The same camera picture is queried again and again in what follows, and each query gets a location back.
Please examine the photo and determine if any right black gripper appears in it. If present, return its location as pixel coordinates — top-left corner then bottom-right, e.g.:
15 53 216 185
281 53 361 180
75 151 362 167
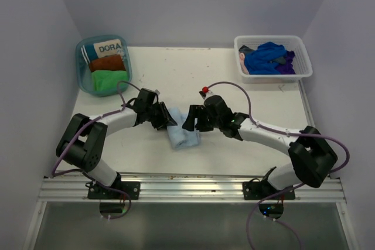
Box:
182 105 221 132

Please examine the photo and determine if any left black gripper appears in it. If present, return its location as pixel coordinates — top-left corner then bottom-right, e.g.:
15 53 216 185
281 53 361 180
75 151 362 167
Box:
145 101 176 130

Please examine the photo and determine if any light blue towel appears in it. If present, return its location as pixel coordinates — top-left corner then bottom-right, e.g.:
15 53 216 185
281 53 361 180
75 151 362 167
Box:
167 107 200 150

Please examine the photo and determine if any green microfiber towel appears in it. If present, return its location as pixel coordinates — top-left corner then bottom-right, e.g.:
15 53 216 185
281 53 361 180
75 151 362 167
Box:
91 70 128 91

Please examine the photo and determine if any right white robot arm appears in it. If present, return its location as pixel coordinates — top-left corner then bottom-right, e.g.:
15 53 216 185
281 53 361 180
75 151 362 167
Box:
182 95 338 199

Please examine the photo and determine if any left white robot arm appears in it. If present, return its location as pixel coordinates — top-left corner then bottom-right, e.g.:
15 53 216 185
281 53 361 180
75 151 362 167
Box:
56 88 177 199

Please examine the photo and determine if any brown rolled towel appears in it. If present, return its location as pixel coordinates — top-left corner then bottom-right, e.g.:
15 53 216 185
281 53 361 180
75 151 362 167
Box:
88 54 126 72

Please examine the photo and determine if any pink towel in basket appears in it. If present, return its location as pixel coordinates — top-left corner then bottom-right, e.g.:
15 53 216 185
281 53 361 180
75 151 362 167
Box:
239 53 249 75

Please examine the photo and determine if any blue plastic tub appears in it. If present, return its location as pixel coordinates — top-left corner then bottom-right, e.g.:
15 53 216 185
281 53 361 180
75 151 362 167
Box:
75 35 132 97

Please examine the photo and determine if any dark blue towel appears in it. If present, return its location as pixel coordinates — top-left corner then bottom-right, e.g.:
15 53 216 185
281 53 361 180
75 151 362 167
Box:
244 42 287 75

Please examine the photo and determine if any dark grey towel in basket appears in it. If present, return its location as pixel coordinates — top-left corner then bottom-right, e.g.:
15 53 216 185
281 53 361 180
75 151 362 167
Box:
238 45 254 55

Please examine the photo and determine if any Dora printed rolled towel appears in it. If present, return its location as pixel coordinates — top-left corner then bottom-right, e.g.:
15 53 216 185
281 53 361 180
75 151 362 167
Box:
80 39 124 64

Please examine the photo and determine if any purple towel in basket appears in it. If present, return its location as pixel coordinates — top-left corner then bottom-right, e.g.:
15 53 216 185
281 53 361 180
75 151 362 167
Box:
275 51 296 75

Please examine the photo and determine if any white plastic basket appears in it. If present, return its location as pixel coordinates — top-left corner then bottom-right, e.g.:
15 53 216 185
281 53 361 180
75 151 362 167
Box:
234 35 313 84

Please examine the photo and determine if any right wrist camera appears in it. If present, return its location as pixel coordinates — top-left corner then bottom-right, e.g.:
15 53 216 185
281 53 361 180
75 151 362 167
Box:
199 87 215 100

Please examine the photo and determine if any aluminium mounting rail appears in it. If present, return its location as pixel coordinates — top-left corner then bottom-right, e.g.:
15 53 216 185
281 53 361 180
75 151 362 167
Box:
37 173 346 203

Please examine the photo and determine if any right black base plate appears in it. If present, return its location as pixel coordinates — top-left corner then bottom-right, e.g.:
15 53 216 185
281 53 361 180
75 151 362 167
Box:
242 178 296 200

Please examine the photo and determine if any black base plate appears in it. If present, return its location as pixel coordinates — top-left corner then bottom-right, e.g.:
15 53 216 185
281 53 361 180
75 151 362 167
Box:
85 181 141 200
242 178 296 200

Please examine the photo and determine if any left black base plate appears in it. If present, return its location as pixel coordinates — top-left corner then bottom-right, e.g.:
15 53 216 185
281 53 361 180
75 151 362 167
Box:
85 181 141 200

